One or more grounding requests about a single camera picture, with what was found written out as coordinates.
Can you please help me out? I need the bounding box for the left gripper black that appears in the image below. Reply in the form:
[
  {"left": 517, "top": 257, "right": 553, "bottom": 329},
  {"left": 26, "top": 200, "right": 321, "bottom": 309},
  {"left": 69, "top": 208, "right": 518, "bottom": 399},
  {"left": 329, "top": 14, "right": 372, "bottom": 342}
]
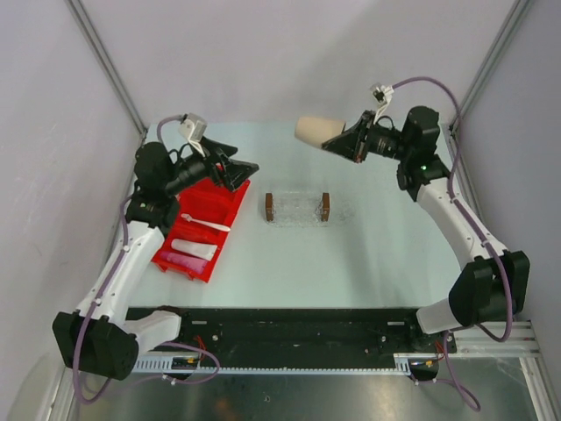
[{"left": 163, "top": 136, "right": 257, "bottom": 196}]

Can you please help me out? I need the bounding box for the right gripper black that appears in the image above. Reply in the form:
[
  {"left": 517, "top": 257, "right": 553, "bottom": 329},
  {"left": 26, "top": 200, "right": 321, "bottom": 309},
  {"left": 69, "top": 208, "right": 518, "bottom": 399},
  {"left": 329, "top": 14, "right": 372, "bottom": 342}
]
[{"left": 323, "top": 111, "right": 412, "bottom": 164}]

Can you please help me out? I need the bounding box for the beige plastic cup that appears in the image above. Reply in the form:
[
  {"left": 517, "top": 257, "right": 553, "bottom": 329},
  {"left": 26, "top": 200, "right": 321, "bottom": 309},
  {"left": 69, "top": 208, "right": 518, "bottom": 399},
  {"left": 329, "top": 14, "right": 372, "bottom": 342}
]
[{"left": 295, "top": 116, "right": 346, "bottom": 148}]

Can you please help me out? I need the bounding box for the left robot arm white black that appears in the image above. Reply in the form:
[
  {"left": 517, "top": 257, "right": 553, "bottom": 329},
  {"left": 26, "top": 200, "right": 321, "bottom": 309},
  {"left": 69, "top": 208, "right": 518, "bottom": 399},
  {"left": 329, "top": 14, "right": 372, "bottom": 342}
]
[{"left": 53, "top": 139, "right": 259, "bottom": 381}]

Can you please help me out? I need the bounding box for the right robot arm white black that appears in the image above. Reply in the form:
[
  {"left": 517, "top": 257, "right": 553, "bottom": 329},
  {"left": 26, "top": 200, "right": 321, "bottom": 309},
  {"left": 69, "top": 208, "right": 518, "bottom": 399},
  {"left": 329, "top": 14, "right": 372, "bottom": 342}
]
[{"left": 316, "top": 106, "right": 530, "bottom": 352}]

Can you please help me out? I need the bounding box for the white toothbrush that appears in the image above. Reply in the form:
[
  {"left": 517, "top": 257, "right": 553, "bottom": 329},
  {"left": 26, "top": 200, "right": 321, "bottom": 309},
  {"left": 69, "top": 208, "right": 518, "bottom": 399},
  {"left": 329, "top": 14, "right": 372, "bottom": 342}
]
[{"left": 181, "top": 213, "right": 231, "bottom": 232}]

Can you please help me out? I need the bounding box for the clear textured glass tray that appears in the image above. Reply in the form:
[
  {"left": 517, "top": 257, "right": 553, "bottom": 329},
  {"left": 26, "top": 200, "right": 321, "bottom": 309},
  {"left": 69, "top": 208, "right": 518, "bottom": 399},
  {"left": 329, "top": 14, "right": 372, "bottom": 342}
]
[{"left": 264, "top": 191, "right": 355, "bottom": 228}]

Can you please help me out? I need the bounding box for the white toothpaste tube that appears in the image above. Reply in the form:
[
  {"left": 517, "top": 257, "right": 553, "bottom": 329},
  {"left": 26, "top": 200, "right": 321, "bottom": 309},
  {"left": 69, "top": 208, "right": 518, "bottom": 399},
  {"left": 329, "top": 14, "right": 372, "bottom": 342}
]
[{"left": 171, "top": 239, "right": 217, "bottom": 261}]

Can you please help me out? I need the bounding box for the pink toothpaste tube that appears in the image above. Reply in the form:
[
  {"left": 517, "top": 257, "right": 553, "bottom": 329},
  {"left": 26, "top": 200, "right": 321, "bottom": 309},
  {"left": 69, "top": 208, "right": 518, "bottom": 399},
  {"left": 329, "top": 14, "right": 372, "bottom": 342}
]
[{"left": 159, "top": 251, "right": 208, "bottom": 274}]

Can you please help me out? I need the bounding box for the red plastic organizer bin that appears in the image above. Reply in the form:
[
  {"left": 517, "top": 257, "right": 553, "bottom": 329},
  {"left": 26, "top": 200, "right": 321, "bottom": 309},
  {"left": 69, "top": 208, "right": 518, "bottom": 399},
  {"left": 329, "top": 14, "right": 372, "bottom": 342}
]
[{"left": 152, "top": 180, "right": 251, "bottom": 282}]

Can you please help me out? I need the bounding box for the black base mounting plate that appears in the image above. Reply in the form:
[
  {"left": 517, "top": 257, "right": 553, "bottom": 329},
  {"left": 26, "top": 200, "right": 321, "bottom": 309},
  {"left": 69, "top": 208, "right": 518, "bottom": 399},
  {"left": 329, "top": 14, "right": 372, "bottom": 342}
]
[{"left": 153, "top": 306, "right": 457, "bottom": 369}]

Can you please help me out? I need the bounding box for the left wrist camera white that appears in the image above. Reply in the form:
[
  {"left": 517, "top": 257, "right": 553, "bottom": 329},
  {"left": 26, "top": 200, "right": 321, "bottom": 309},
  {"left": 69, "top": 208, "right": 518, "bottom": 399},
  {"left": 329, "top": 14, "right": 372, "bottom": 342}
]
[{"left": 178, "top": 113, "right": 207, "bottom": 157}]

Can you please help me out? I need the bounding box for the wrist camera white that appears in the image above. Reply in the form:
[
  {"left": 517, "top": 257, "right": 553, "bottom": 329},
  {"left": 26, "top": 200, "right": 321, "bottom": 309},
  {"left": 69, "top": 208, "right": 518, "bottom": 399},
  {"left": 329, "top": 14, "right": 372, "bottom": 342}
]
[
  {"left": 370, "top": 83, "right": 394, "bottom": 118},
  {"left": 178, "top": 113, "right": 207, "bottom": 157}
]

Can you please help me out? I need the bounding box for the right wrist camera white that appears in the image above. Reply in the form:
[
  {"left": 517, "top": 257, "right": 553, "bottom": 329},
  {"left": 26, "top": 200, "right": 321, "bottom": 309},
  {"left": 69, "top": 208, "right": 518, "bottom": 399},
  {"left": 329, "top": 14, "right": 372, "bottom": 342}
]
[{"left": 370, "top": 83, "right": 394, "bottom": 118}]

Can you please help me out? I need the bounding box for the left brown wooden tray handle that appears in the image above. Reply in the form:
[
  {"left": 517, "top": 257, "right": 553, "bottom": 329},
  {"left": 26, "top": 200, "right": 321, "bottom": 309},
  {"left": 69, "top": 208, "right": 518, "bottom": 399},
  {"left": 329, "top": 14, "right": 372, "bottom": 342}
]
[{"left": 265, "top": 192, "right": 274, "bottom": 222}]

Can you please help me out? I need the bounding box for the brown wooden tray handle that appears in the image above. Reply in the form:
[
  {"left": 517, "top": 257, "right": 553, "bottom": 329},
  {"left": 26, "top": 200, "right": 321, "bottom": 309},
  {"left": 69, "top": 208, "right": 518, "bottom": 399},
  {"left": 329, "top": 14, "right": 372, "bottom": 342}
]
[
  {"left": 265, "top": 192, "right": 274, "bottom": 222},
  {"left": 321, "top": 192, "right": 330, "bottom": 222}
]

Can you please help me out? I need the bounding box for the right brown wooden tray handle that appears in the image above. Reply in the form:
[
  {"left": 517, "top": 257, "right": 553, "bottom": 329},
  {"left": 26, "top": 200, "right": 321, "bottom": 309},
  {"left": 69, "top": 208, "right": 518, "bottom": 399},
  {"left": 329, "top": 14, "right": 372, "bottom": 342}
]
[{"left": 321, "top": 192, "right": 330, "bottom": 222}]

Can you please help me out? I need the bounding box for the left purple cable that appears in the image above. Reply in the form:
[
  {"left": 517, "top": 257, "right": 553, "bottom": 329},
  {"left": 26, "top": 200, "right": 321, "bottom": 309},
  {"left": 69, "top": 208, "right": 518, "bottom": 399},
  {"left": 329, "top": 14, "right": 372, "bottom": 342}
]
[{"left": 72, "top": 112, "right": 223, "bottom": 404}]

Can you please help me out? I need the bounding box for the left aluminium corner post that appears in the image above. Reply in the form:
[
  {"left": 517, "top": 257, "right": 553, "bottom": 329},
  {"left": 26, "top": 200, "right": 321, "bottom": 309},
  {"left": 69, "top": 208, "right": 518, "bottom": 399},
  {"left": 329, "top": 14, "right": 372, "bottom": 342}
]
[{"left": 64, "top": 0, "right": 147, "bottom": 139}]

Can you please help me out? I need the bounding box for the aluminium corner post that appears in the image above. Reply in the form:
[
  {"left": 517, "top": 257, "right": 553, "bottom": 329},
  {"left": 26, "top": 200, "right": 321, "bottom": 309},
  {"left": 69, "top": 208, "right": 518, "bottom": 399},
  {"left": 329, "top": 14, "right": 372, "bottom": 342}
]
[
  {"left": 448, "top": 0, "right": 535, "bottom": 132},
  {"left": 64, "top": 0, "right": 147, "bottom": 139}
]

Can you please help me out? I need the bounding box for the right aluminium corner post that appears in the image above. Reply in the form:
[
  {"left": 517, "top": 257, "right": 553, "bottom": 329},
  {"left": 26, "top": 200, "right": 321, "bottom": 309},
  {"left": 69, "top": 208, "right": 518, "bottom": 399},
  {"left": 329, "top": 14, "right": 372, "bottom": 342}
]
[{"left": 448, "top": 0, "right": 535, "bottom": 132}]

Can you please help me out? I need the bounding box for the white slotted cable duct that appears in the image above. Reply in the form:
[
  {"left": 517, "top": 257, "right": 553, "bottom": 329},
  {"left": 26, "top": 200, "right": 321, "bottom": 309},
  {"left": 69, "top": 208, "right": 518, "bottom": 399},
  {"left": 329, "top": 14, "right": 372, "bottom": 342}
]
[{"left": 131, "top": 353, "right": 413, "bottom": 376}]

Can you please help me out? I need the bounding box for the aluminium frame rail front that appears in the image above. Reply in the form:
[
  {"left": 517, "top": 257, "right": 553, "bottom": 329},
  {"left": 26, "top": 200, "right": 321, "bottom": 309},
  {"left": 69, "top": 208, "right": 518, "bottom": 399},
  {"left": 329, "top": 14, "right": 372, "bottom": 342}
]
[{"left": 65, "top": 319, "right": 540, "bottom": 357}]

